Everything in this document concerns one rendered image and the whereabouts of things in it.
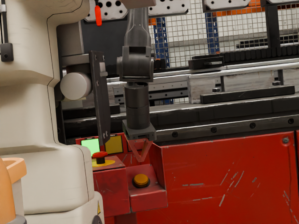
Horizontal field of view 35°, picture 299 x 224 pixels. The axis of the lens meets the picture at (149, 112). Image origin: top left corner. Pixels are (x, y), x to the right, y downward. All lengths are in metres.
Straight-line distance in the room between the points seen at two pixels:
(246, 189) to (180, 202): 0.21
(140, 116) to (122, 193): 0.19
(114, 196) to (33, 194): 0.46
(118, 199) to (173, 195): 0.35
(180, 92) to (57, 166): 1.16
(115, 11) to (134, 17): 0.42
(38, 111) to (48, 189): 0.11
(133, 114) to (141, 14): 0.24
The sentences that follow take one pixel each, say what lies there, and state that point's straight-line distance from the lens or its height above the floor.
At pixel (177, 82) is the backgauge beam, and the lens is 1.81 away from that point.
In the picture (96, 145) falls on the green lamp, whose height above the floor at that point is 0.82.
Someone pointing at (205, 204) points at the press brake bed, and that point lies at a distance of 1.50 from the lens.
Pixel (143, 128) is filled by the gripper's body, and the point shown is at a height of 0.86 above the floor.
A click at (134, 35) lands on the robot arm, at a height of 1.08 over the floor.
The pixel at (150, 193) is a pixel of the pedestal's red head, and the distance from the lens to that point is 1.17.
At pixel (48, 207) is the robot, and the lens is 0.72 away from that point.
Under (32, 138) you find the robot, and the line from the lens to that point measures 0.70.
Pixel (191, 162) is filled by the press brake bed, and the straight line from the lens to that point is 1.46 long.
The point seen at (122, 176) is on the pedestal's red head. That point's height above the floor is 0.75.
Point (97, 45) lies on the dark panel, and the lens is 2.08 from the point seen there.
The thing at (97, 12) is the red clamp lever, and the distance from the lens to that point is 1.50.
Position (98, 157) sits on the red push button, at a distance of 1.18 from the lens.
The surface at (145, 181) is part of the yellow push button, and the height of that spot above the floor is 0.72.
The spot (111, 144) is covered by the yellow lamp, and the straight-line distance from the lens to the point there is 1.28.
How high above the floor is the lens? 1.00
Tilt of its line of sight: 5 degrees down
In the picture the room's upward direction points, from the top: 6 degrees counter-clockwise
